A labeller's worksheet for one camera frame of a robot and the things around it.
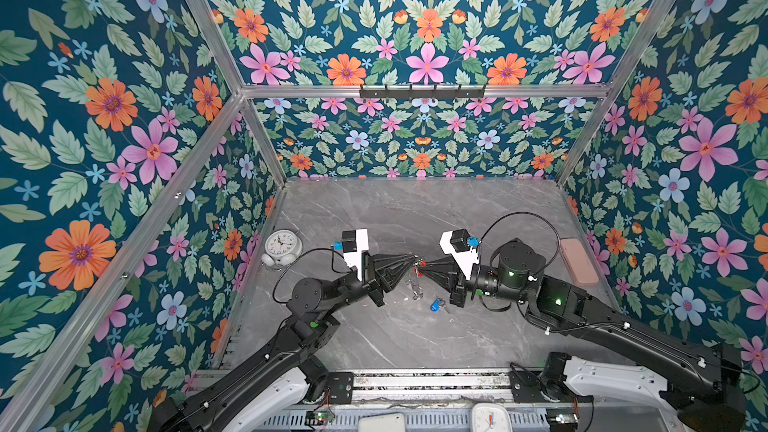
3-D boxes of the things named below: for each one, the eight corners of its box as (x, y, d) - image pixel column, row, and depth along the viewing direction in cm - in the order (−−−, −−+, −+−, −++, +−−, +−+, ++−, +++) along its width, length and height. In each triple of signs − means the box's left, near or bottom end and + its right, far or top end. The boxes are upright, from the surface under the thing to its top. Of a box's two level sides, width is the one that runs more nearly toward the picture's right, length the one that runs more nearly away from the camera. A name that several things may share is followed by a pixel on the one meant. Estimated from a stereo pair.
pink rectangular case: (575, 285, 93) (579, 281, 91) (558, 243, 104) (562, 238, 101) (594, 285, 93) (599, 281, 91) (576, 243, 104) (579, 238, 101)
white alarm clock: (263, 270, 97) (257, 263, 93) (274, 237, 105) (269, 229, 102) (296, 270, 97) (292, 263, 93) (305, 237, 105) (301, 229, 102)
